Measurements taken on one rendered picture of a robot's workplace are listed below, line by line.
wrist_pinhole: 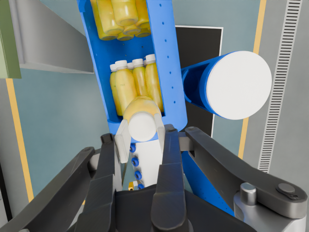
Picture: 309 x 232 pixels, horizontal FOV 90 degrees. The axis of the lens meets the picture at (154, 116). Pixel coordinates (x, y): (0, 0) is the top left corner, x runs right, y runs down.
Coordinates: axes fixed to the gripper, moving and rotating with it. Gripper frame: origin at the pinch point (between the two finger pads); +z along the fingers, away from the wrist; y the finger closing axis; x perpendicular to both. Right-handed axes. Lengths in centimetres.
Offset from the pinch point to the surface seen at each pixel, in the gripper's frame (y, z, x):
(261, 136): 129, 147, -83
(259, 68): 48, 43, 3
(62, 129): -93, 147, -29
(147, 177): -6, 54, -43
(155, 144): 2, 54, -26
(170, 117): 7.3, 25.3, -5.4
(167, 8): 11.3, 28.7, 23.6
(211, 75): 29, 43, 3
